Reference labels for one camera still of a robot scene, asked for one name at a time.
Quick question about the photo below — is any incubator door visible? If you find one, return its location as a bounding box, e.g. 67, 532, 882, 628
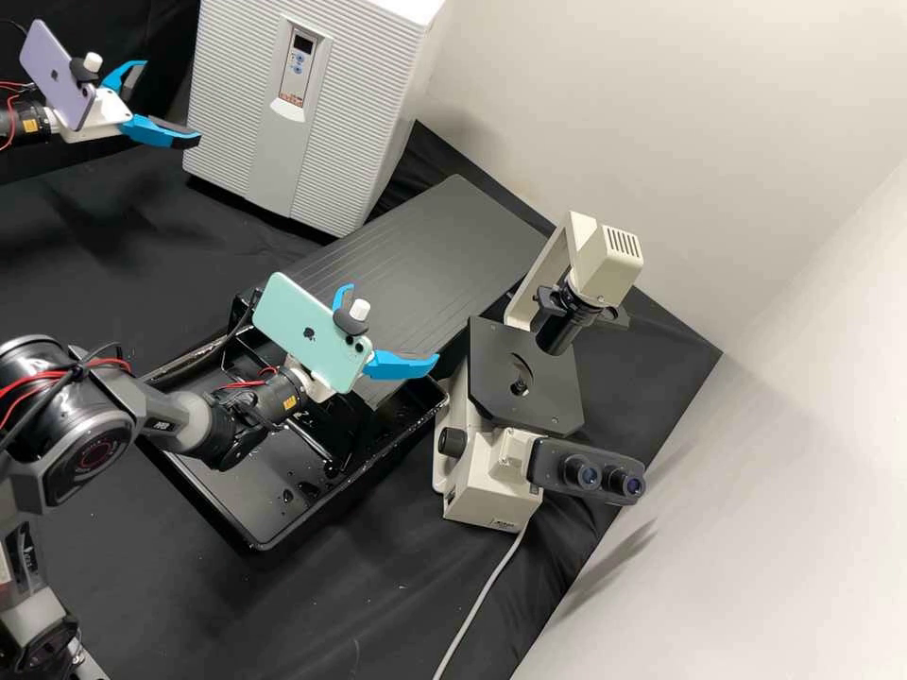
181, 0, 414, 239

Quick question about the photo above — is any grey cable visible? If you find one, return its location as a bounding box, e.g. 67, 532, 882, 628
430, 522, 533, 680

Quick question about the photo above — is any white incubator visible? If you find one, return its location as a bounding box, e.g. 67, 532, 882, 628
181, 0, 449, 239

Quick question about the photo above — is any black tray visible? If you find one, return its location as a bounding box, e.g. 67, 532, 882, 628
138, 285, 452, 555

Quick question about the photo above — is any wrist camera phone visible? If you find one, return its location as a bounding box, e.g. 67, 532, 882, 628
251, 271, 375, 395
19, 19, 108, 133

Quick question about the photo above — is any right wrist camera phone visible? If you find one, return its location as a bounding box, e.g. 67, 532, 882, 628
251, 271, 375, 395

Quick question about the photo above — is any left wrist camera phone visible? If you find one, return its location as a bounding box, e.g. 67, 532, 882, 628
19, 19, 108, 133

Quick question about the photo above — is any cream microscope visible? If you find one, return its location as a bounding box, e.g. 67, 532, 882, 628
432, 210, 647, 527

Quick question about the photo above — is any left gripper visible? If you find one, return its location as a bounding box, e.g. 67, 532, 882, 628
60, 59, 204, 152

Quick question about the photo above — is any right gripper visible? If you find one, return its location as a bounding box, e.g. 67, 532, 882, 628
296, 283, 442, 406

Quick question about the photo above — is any black platform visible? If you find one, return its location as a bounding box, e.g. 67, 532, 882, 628
278, 174, 559, 366

